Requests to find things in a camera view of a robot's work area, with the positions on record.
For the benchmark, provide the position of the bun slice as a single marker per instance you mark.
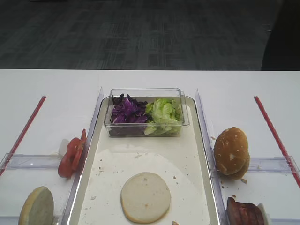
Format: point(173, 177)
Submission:
point(38, 209)
point(145, 198)

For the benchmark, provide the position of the green lettuce pieces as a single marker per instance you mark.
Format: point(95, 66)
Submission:
point(163, 111)

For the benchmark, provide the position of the red tomato slices stack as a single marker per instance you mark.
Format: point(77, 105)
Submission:
point(70, 161)

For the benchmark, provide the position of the red meat patty stack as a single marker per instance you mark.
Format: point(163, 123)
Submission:
point(243, 213)

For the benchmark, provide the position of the white stopper block meat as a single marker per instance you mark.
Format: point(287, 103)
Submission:
point(265, 215)

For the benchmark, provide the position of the clear plastic salad box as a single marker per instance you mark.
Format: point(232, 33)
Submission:
point(148, 95)

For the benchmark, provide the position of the purple cabbage pieces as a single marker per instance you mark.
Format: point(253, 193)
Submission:
point(127, 110)

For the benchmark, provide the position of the white metal tray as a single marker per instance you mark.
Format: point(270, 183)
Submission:
point(180, 161)

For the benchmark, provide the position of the top burger bun front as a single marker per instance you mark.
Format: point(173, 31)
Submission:
point(231, 150)

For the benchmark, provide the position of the burger bun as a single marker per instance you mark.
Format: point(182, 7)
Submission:
point(239, 174)
point(231, 150)

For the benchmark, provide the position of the right red tape strip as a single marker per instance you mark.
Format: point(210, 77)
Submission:
point(278, 141)

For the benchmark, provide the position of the red tape strip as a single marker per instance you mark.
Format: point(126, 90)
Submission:
point(21, 135)
point(278, 141)

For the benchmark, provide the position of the top burger bun rear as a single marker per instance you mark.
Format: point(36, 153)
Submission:
point(239, 174)

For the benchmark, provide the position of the clear holder upper right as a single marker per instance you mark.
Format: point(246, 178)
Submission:
point(273, 165)

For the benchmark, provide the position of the clear holder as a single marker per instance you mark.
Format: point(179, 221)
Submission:
point(284, 221)
point(273, 165)
point(21, 161)

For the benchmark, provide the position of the clear holder upper left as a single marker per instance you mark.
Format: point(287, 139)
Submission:
point(21, 161)

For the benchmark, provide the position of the left red tape strip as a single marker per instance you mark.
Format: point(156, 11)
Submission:
point(21, 135)

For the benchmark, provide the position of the clear holder lower right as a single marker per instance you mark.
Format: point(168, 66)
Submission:
point(284, 221)

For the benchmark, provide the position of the left long clear rail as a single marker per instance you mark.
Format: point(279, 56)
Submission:
point(65, 218)

